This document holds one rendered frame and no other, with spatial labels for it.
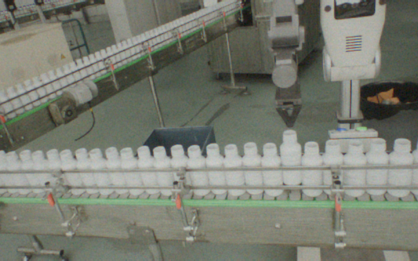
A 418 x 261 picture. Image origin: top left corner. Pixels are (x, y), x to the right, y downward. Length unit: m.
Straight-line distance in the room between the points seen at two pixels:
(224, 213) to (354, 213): 0.39
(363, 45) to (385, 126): 1.19
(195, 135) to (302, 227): 0.80
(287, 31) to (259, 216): 0.56
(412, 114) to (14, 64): 4.31
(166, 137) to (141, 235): 0.64
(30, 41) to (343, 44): 4.24
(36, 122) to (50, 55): 2.86
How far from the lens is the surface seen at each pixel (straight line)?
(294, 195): 1.11
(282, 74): 0.85
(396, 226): 1.16
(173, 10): 8.02
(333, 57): 1.53
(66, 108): 2.45
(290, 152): 1.02
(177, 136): 1.77
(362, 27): 1.51
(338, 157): 1.05
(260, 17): 4.65
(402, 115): 2.61
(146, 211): 1.23
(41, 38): 5.22
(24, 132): 2.45
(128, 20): 6.95
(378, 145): 1.04
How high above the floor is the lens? 1.69
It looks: 26 degrees down
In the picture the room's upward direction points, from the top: 10 degrees counter-clockwise
